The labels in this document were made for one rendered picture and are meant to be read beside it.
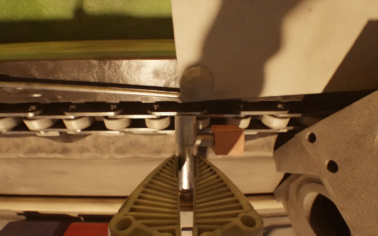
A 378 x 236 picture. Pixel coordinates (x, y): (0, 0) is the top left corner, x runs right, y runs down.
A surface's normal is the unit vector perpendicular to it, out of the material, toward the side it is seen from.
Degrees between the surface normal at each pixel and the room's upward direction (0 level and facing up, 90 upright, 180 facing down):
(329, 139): 90
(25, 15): 0
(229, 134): 25
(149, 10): 0
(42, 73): 0
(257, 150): 62
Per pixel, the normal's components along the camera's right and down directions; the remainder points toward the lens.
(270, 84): 0.03, 0.52
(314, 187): -1.00, 0.00
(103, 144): 0.00, 0.24
